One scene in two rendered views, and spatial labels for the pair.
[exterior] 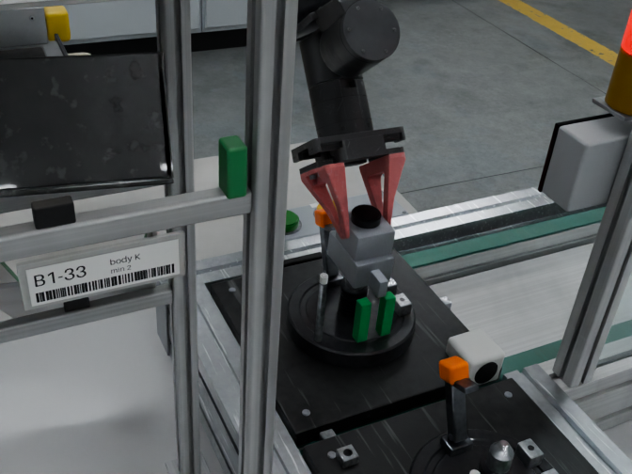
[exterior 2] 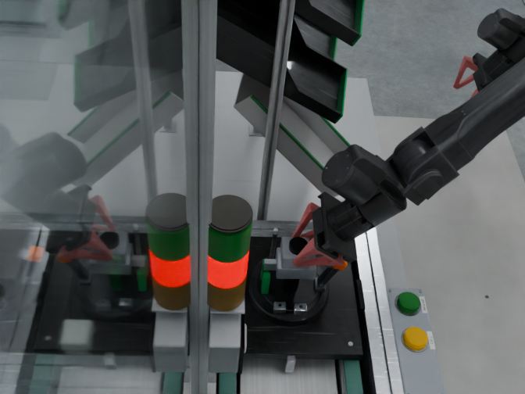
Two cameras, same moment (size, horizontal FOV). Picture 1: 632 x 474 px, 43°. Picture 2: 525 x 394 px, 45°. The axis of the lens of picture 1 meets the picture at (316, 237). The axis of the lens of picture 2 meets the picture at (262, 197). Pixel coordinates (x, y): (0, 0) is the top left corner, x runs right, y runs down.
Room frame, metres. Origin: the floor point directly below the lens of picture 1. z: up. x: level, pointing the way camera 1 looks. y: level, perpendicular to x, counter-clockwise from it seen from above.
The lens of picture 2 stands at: (0.84, -0.63, 1.91)
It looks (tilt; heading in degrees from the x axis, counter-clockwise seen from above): 49 degrees down; 112
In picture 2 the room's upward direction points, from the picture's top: 7 degrees clockwise
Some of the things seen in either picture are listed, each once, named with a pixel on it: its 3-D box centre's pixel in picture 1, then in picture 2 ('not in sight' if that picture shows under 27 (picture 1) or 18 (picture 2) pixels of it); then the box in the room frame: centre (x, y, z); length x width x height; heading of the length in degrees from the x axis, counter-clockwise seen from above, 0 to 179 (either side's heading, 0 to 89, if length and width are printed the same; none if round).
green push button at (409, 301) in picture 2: (283, 223); (408, 303); (0.86, 0.04, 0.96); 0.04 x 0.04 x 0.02
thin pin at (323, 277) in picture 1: (321, 308); (273, 244); (0.61, -0.01, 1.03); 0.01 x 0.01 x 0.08
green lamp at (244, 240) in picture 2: not in sight; (227, 230); (0.65, -0.27, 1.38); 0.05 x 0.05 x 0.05
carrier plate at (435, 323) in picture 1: (349, 329); (287, 294); (0.67, -0.05, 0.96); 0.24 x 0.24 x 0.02; 28
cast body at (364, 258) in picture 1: (367, 245); (290, 256); (0.66, -0.05, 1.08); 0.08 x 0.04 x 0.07; 28
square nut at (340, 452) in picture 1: (347, 456); not in sight; (0.48, -0.04, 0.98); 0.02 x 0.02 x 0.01; 28
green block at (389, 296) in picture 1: (385, 313); (266, 283); (0.63, -0.08, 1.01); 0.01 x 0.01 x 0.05; 28
